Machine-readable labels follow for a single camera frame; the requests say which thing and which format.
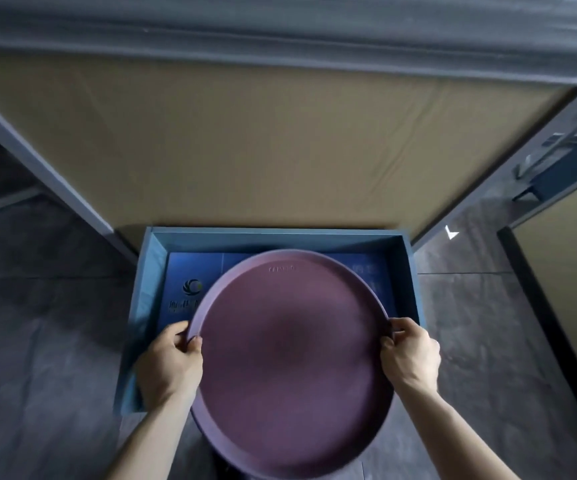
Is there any person's right hand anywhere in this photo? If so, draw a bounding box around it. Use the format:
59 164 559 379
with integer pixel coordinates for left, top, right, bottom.
379 317 442 398

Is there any person's left hand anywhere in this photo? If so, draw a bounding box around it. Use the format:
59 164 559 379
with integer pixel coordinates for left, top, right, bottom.
135 321 204 412

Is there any round purple tray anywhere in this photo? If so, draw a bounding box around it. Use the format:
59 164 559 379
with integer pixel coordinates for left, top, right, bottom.
186 249 395 480

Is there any person's left forearm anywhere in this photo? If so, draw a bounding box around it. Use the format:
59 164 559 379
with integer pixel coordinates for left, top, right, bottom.
103 392 195 480

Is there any person's right forearm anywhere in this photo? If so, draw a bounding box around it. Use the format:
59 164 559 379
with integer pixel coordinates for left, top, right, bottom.
397 385 521 480

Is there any dark blue printed booklet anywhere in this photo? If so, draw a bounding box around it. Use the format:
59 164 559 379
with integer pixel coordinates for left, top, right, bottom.
157 252 395 331

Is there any blue open box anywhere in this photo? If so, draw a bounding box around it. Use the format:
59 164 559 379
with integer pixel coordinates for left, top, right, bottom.
114 226 421 414

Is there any tan door with dark edge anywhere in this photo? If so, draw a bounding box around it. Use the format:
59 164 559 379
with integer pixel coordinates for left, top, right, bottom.
497 171 577 448

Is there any grey door handle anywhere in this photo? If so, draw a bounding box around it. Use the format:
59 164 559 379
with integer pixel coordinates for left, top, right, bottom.
512 126 577 181

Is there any grey metal bed frame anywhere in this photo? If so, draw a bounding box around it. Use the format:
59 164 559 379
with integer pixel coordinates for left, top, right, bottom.
0 0 577 265

